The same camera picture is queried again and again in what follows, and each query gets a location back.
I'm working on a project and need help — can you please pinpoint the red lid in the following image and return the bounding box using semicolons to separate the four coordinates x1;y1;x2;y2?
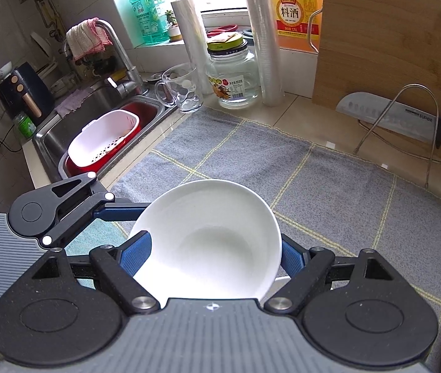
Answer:
206;24;239;38

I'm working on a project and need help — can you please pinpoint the glass mug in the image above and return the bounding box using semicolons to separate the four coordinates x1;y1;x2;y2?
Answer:
154;62;204;114

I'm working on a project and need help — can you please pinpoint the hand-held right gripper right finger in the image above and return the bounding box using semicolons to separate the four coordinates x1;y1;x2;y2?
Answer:
262;235;397;312

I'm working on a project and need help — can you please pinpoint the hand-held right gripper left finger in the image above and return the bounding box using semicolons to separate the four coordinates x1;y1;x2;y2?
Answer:
29;231;163;314

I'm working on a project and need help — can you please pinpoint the stainless steel sink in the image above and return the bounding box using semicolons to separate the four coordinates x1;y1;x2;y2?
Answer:
31;81;179;184

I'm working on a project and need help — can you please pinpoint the pink white towel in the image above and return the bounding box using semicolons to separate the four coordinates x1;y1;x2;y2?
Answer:
66;18;113;62

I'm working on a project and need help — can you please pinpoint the large plastic wrap roll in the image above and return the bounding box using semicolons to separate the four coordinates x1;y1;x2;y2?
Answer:
239;0;286;108

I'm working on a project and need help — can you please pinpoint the red basin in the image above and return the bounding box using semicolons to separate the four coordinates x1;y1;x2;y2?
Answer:
64;101;159;178

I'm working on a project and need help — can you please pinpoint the small plastic wrap roll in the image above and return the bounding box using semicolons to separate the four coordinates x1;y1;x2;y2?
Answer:
171;0;214;94

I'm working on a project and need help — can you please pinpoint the grey checked mat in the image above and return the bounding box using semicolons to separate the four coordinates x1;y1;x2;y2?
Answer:
109;106;441;321

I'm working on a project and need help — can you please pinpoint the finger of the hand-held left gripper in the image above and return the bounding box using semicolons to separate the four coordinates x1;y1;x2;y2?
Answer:
41;171;154;248

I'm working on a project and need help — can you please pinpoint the metal faucet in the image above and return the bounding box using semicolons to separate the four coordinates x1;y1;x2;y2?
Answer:
62;19;144;100

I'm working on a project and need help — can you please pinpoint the wooden cutting board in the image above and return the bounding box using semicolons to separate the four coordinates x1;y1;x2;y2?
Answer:
312;0;441;124

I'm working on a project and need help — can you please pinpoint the green lid small jar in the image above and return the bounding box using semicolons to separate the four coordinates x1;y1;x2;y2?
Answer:
13;111;37;140

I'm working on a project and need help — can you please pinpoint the glass jar yellow lid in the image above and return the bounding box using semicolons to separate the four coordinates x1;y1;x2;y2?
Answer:
204;33;262;110

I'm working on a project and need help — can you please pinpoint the white plastic colander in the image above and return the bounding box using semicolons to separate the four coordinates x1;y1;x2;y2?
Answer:
67;109;140;164

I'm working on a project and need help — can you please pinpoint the metal wire rack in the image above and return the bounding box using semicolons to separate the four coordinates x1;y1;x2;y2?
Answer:
307;6;441;190

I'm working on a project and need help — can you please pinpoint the black air fryer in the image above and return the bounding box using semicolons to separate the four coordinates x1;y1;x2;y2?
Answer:
0;62;55;129

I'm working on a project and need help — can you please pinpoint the small potted plant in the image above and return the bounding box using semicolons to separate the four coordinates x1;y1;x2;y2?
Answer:
164;9;184;43

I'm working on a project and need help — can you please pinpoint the yellow cooking wine jug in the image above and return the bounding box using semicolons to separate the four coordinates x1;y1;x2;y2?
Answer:
266;0;324;52

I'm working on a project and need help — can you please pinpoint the green pump soap bottle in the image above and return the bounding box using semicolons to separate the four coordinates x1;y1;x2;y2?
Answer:
128;0;156;46

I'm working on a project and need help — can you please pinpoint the teal cloth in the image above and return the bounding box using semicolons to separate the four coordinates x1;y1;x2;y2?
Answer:
64;219;130;258

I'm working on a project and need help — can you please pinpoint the purple cloth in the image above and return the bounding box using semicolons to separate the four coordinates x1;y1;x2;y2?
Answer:
54;87;97;118

